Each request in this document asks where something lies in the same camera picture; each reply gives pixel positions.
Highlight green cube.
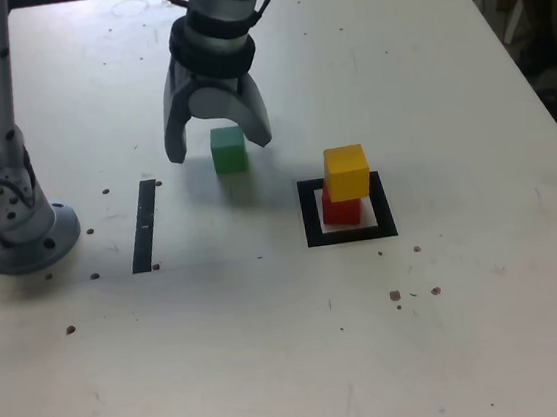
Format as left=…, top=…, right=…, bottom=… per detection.
left=207, top=124, right=250, bottom=177

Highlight black tape strip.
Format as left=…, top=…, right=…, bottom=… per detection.
left=122, top=178, right=167, bottom=275

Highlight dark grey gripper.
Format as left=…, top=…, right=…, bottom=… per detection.
left=154, top=51, right=274, bottom=168

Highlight black tape square outline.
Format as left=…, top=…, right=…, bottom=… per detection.
left=295, top=169, right=400, bottom=250

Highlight yellow cube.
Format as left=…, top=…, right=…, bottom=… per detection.
left=321, top=142, right=374, bottom=203

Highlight red cube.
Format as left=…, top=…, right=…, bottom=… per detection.
left=318, top=181, right=365, bottom=229

